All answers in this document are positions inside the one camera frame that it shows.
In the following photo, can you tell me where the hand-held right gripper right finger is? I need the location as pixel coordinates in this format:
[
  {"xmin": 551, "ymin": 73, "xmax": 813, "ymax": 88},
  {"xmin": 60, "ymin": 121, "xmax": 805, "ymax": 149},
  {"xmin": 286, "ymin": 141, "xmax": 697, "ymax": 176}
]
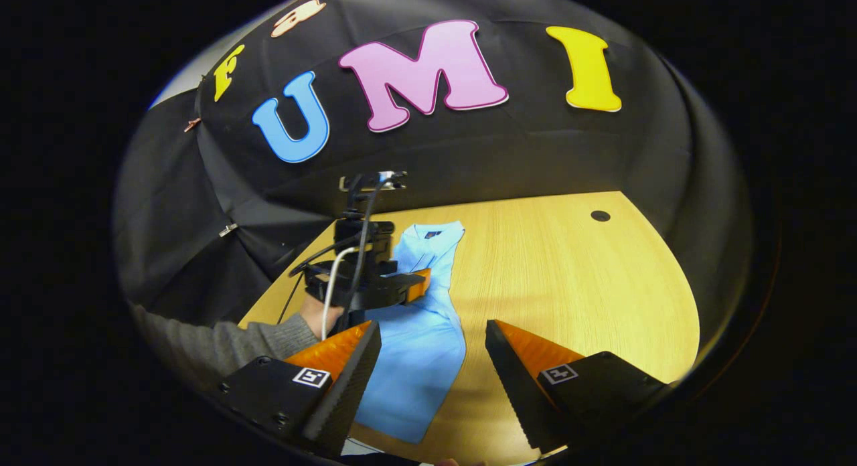
[{"xmin": 485, "ymin": 319, "xmax": 672, "ymax": 452}]

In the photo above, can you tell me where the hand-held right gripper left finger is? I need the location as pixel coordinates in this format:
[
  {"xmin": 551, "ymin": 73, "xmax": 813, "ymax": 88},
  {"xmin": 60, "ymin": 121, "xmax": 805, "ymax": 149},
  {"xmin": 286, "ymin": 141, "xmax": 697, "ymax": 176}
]
[{"xmin": 213, "ymin": 320, "xmax": 383, "ymax": 457}]

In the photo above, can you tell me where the light blue T-shirt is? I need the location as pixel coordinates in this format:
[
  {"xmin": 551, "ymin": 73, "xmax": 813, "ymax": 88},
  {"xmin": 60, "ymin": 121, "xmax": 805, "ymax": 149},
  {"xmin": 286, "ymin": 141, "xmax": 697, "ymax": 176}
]
[{"xmin": 355, "ymin": 220, "xmax": 467, "ymax": 445}]

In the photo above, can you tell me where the black backdrop cloth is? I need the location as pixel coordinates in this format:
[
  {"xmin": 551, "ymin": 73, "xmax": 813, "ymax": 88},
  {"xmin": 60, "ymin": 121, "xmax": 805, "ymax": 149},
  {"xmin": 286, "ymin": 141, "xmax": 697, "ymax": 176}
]
[{"xmin": 112, "ymin": 0, "xmax": 754, "ymax": 333}]

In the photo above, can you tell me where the white cable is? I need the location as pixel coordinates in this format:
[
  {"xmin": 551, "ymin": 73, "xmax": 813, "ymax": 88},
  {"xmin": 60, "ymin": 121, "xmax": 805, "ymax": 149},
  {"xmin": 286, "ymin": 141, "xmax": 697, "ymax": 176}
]
[{"xmin": 321, "ymin": 246, "xmax": 360, "ymax": 341}]

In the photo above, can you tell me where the black cable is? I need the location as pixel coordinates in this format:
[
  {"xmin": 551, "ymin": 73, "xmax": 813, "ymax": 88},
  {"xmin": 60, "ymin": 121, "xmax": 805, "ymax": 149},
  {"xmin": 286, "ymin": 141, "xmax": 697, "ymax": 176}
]
[{"xmin": 345, "ymin": 175, "xmax": 389, "ymax": 333}]

